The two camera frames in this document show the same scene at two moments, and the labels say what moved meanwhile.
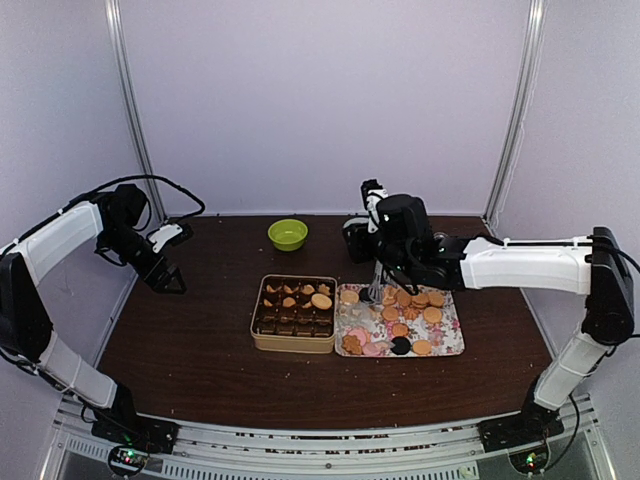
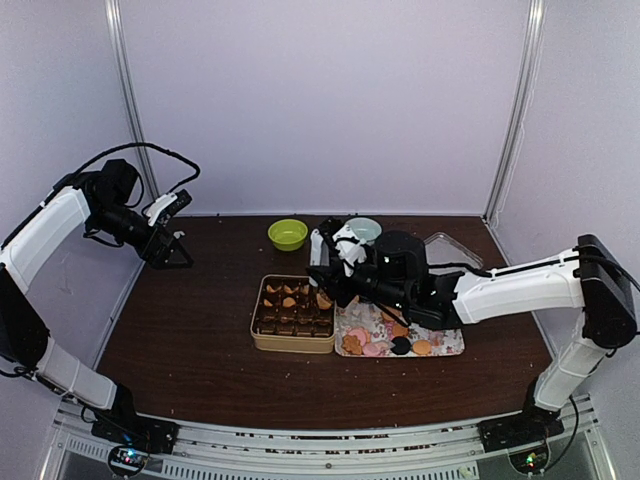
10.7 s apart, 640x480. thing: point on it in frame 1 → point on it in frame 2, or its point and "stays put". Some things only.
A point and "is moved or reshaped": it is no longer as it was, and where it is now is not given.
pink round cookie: (360, 333) stays put
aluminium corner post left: (116, 22) stays put
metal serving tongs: (375, 291) is moved or reshaped
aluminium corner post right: (524, 103) stays put
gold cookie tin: (295, 314) stays put
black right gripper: (357, 249) → (332, 282)
